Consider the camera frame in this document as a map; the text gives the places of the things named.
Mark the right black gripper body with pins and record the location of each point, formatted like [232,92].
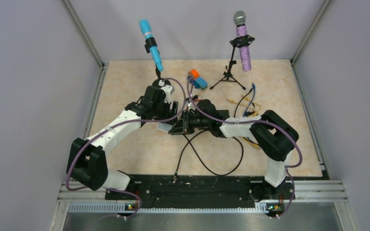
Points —
[192,121]

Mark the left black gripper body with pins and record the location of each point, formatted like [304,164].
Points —
[162,109]

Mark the white small hub box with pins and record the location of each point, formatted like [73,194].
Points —
[164,127]

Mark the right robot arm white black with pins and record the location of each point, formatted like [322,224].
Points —
[274,136]

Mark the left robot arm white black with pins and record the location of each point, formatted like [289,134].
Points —
[87,162]

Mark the colourful toy block truck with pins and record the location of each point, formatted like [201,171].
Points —
[198,81]

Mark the cyan microphone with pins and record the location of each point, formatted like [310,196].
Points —
[146,29]

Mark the black tripod mic stand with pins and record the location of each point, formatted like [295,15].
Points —
[231,73]

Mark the purple glitter microphone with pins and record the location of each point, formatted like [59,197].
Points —
[241,30]

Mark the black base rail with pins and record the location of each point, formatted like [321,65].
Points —
[203,192]

